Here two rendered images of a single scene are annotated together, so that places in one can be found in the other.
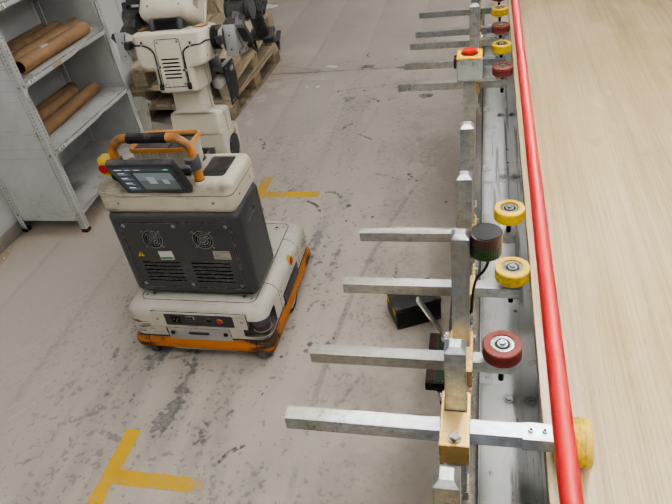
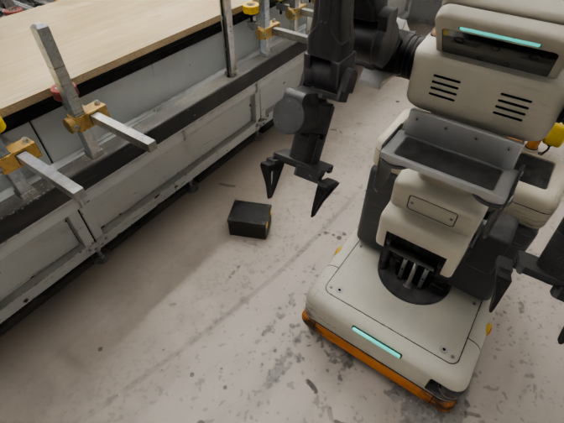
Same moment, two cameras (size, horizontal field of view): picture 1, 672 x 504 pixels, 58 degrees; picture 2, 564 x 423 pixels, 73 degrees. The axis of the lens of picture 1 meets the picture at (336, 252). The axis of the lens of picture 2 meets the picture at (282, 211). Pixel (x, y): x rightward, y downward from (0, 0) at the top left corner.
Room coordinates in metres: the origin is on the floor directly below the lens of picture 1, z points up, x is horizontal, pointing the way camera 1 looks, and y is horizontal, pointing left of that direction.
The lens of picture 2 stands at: (3.17, 0.29, 1.51)
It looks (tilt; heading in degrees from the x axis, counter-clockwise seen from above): 46 degrees down; 198
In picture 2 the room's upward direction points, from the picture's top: straight up
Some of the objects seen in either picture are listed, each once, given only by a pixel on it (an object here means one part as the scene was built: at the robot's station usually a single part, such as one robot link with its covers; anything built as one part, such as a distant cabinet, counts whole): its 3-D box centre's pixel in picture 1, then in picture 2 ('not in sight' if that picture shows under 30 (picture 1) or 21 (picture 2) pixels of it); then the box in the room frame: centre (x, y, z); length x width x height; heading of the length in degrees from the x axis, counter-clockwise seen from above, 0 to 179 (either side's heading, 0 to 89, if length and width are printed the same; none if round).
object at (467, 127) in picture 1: (467, 202); (264, 13); (1.40, -0.38, 0.90); 0.04 x 0.04 x 0.48; 73
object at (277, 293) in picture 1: (225, 279); (406, 289); (2.18, 0.51, 0.16); 0.67 x 0.64 x 0.25; 163
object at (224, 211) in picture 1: (192, 213); (446, 204); (2.09, 0.54, 0.59); 0.55 x 0.34 x 0.83; 73
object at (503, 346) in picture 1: (501, 360); not in sight; (0.86, -0.31, 0.85); 0.08 x 0.08 x 0.11
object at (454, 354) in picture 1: (456, 434); not in sight; (0.68, -0.16, 0.88); 0.04 x 0.04 x 0.48; 73
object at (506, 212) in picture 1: (508, 223); (251, 15); (1.33, -0.48, 0.85); 0.08 x 0.08 x 0.11
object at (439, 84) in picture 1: (451, 85); (107, 123); (2.34, -0.58, 0.84); 0.43 x 0.03 x 0.04; 73
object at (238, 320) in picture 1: (199, 319); not in sight; (1.86, 0.59, 0.23); 0.41 x 0.02 x 0.08; 73
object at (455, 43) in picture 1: (456, 43); not in sight; (2.82, -0.72, 0.83); 0.43 x 0.03 x 0.04; 73
